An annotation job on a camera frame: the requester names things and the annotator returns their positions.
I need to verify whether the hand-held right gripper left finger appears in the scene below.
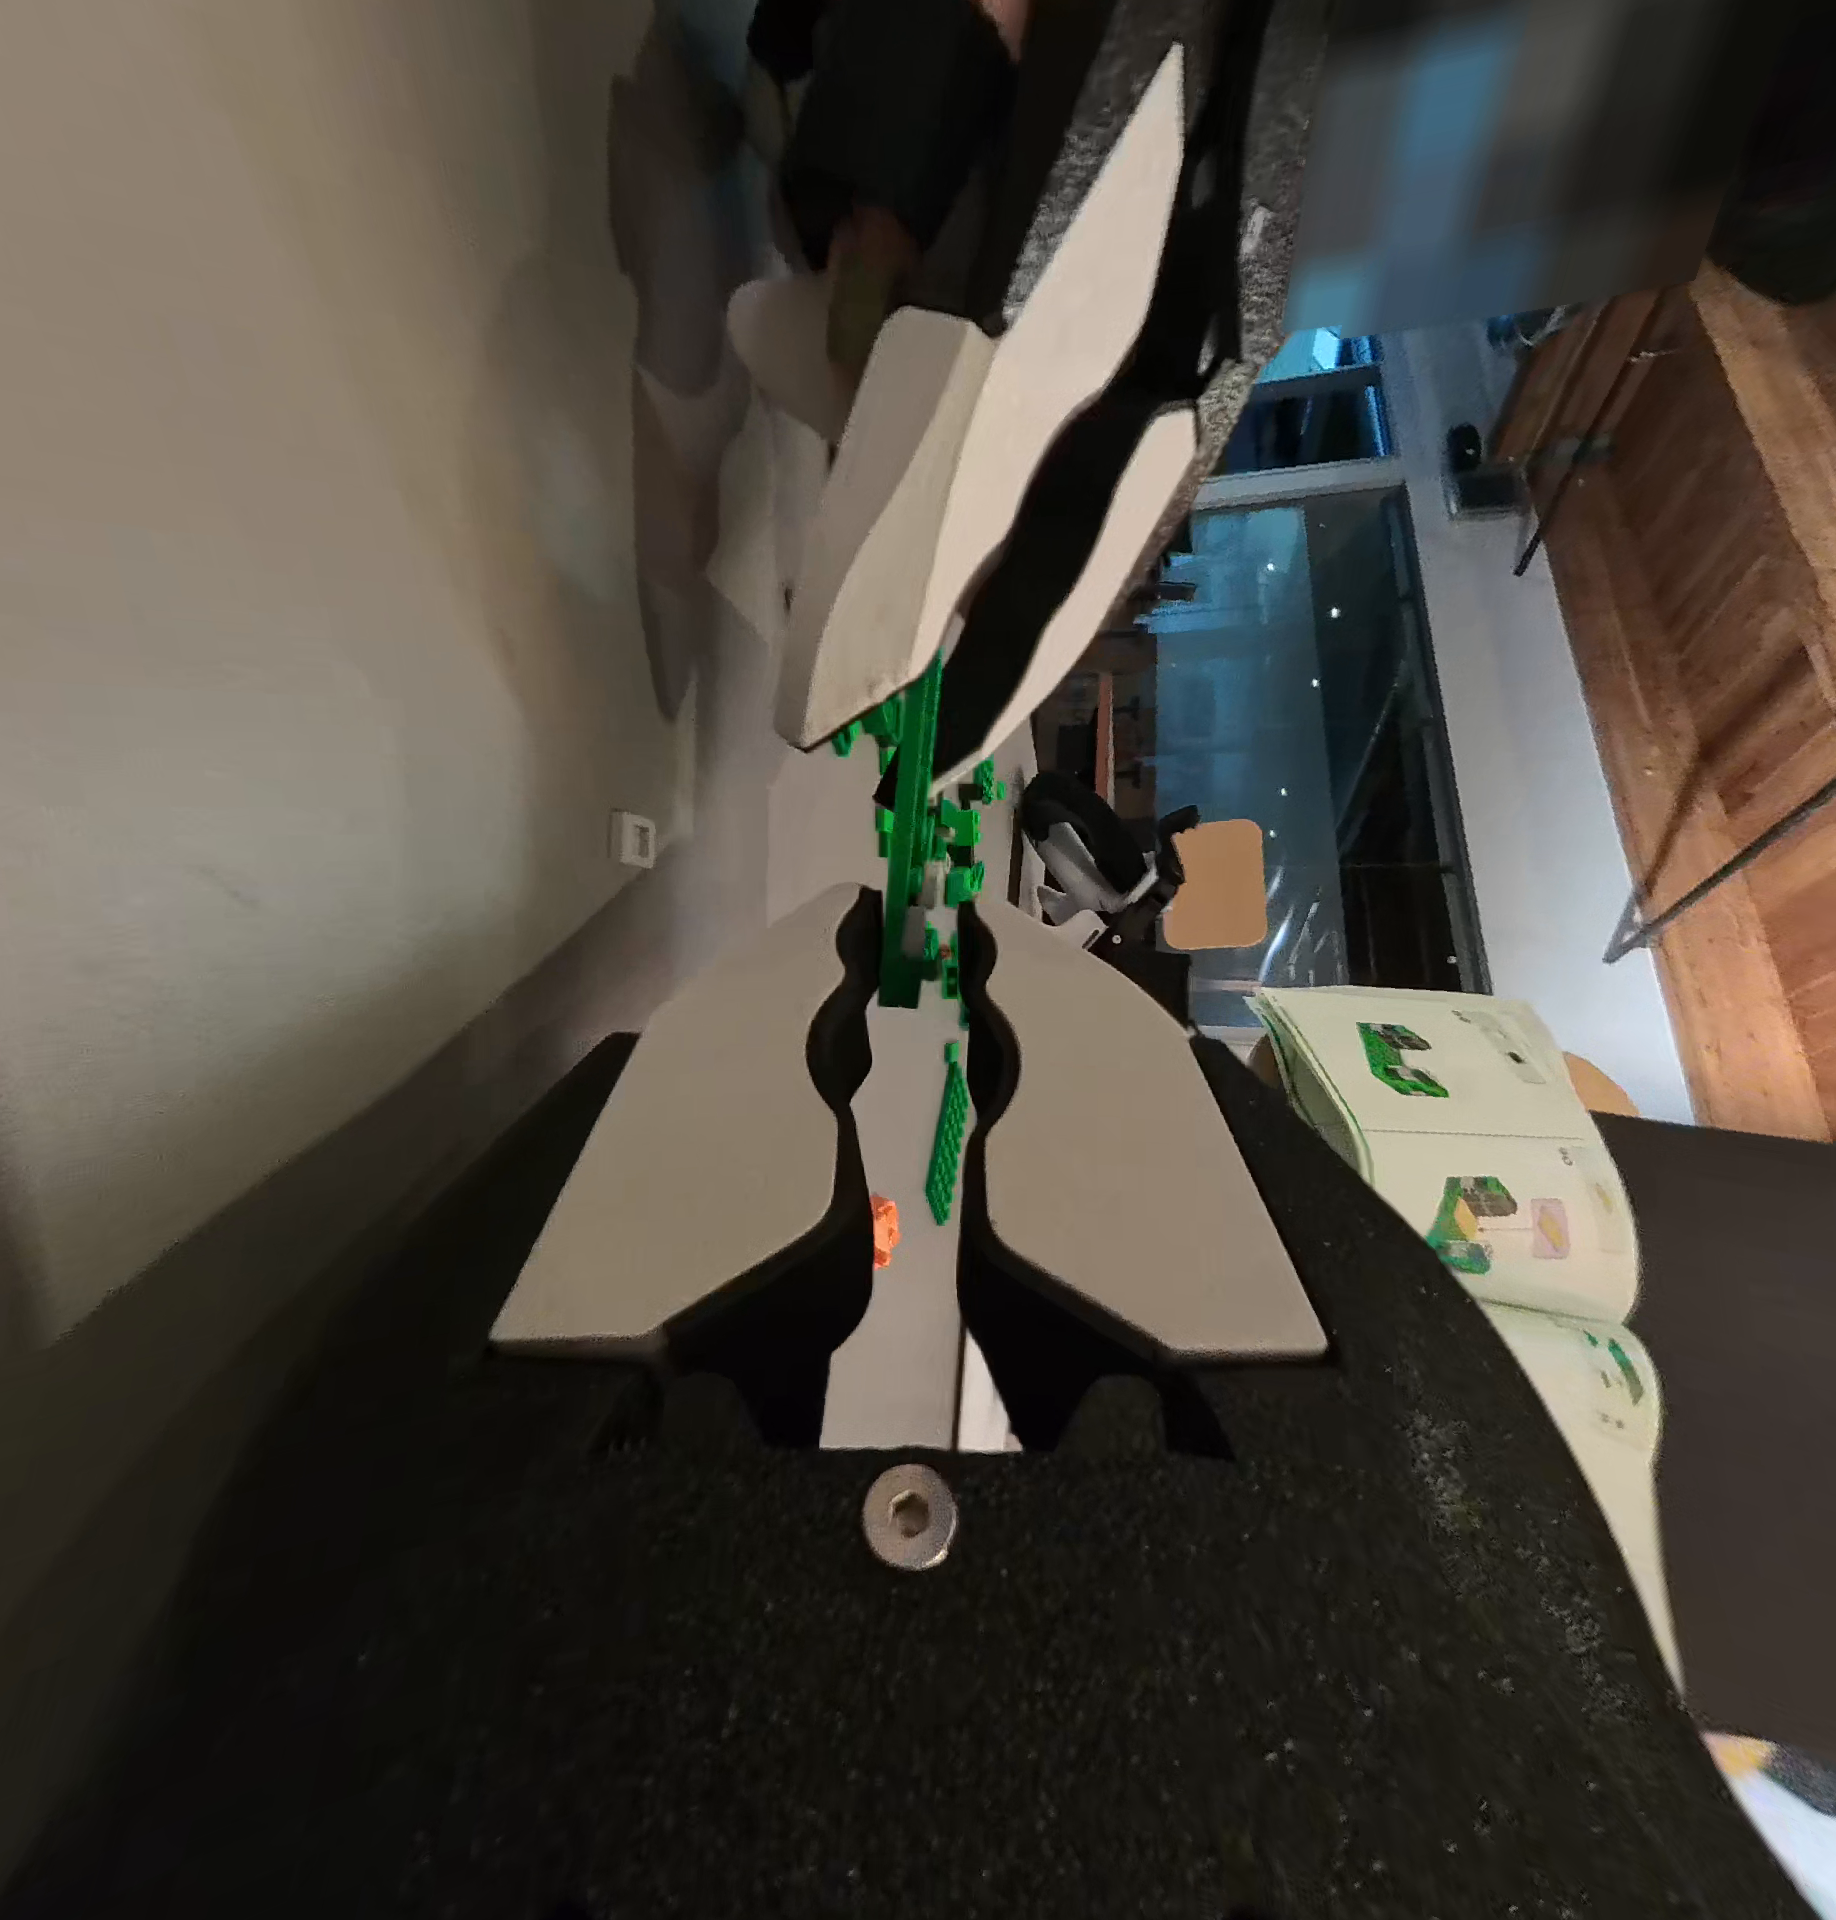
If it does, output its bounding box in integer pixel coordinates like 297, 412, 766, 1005
490, 883, 881, 1450

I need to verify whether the long green studded lego plate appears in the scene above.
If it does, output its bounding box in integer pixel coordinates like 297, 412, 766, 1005
923, 1041, 978, 1231

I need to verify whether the black and white tool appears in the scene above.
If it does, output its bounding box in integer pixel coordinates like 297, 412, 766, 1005
1013, 767, 1204, 956

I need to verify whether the lego instruction booklet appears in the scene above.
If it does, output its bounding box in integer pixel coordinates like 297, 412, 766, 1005
1246, 980, 1687, 1701

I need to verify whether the green lego base plate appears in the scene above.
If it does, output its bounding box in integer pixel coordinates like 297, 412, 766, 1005
874, 651, 952, 1013

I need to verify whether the tan chair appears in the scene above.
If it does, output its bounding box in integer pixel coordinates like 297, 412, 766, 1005
1160, 816, 1271, 954

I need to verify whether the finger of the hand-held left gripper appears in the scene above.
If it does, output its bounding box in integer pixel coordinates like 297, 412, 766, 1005
932, 402, 1201, 790
773, 44, 1190, 753

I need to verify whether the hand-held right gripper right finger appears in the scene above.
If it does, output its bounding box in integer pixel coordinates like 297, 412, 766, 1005
954, 901, 1331, 1452

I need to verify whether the pile of loose lego pieces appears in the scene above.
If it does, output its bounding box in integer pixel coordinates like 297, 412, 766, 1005
825, 681, 1013, 1041

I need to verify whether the person's left hand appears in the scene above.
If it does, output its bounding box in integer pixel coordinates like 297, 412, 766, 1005
827, 206, 923, 380

